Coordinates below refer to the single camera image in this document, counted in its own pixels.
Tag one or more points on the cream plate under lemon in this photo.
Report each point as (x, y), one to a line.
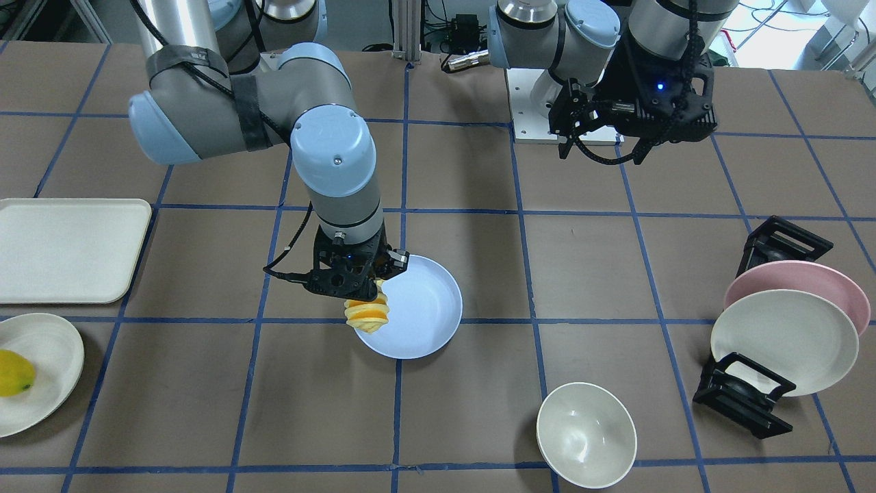
(53, 345)

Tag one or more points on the cream plate in rack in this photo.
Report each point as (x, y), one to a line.
(802, 337)

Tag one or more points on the aluminium frame post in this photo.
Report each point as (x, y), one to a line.
(406, 24)

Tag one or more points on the pink plate in rack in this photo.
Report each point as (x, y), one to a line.
(810, 277)

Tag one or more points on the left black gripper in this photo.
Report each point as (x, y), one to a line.
(618, 81)

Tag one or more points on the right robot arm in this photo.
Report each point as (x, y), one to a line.
(196, 108)

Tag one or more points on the striped bread loaf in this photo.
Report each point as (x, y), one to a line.
(368, 316)

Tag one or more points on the yellow lemon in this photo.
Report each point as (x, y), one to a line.
(18, 374)

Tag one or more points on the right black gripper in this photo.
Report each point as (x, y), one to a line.
(396, 261)

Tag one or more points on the light blue plate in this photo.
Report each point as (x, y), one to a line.
(426, 308)

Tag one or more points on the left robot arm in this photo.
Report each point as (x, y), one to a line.
(577, 39)

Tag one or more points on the white ceramic bowl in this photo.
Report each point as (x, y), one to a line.
(586, 435)

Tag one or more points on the white rectangular tray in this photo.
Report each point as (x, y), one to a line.
(70, 251)

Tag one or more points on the black plate rack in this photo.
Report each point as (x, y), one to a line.
(776, 239)

